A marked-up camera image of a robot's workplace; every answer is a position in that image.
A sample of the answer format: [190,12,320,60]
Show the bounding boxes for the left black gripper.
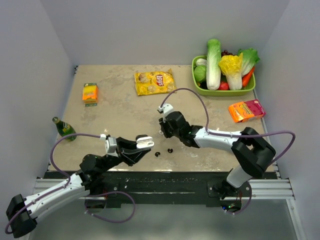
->
[99,136,151,174]

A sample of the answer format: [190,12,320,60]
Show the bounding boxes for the orange carrot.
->
[242,67,255,88]

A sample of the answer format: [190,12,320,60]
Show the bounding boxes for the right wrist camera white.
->
[157,103,174,119]

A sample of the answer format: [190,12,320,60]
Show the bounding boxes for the orange yellow sponge pack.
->
[82,83,99,107]

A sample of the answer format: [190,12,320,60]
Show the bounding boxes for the yellow Lays chips bag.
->
[134,68,177,96]

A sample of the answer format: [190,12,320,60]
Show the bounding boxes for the green plastic basket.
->
[191,55,256,97]

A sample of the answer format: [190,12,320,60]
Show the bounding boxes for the purple cable loop below base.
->
[84,191,137,224]

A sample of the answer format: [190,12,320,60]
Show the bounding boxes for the round green cabbage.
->
[193,65,207,83]

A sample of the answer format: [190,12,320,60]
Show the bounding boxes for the white earbud charging case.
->
[136,134,155,149]

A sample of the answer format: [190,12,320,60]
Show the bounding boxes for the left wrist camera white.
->
[99,134,118,157]

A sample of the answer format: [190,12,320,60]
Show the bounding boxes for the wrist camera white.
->
[157,103,174,119]
[99,134,118,157]

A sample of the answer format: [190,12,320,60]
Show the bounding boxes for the yellow leaf cabbage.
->
[218,53,243,91]

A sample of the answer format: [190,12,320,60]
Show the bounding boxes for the white cauliflower piece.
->
[195,58,207,66]

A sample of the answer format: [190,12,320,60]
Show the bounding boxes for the long napa cabbage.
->
[206,38,221,91]

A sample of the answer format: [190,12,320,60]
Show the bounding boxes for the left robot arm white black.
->
[4,134,155,238]

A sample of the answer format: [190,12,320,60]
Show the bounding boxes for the red tomato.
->
[218,81,230,91]

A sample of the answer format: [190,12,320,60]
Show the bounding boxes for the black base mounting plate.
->
[44,171,278,208]

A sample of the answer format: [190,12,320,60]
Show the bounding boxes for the green lettuce leaf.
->
[237,48,260,77]

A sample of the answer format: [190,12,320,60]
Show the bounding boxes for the green glass bottle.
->
[52,116,76,137]

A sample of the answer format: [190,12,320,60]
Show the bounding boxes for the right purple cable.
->
[161,88,296,168]

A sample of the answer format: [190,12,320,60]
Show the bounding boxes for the dark red grapes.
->
[221,50,233,57]

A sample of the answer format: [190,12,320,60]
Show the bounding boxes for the orange pink snack box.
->
[228,99,266,123]

